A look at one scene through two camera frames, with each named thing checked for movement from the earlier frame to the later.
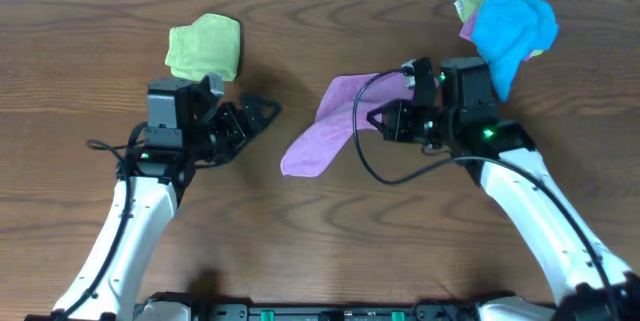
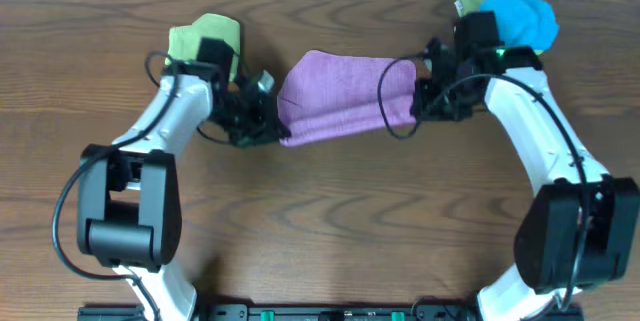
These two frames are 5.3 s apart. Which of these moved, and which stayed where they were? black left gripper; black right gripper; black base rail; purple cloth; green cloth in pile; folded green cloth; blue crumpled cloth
Moved: purple cloth; black left gripper; black right gripper
Stayed: folded green cloth; black base rail; green cloth in pile; blue crumpled cloth
